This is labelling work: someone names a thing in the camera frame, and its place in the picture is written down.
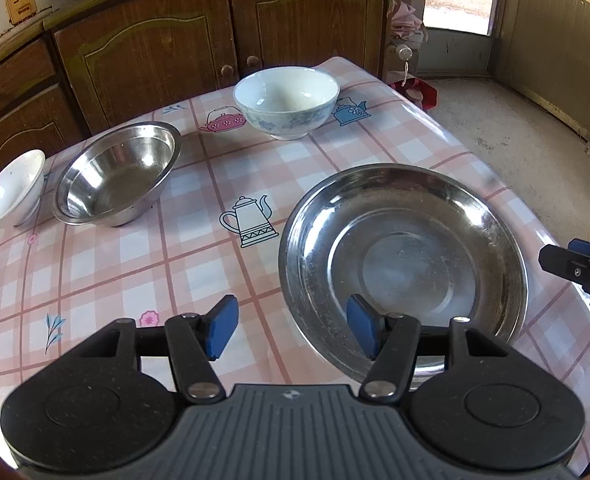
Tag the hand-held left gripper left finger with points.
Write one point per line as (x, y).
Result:
(222, 325)

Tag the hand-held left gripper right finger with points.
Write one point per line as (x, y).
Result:
(362, 325)

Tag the steel plate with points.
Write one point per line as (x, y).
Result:
(410, 260)

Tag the deep steel bowl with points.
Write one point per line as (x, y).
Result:
(115, 180)

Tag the white bowl blue floral print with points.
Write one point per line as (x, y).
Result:
(285, 95)

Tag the plain white ceramic bowl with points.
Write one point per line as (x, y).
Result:
(10, 190)

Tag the pink checked teapot tablecloth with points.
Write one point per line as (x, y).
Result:
(125, 270)

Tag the metal door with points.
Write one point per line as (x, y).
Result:
(555, 50)

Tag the red gift bag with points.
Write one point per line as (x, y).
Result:
(422, 95)

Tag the small round metal object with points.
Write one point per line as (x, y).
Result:
(404, 52)

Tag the wooden two-door cabinet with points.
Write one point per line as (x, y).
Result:
(140, 50)

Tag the wooden cabinet with drawers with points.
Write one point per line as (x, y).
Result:
(15, 125)

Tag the pink plastic bag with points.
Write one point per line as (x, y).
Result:
(402, 17)

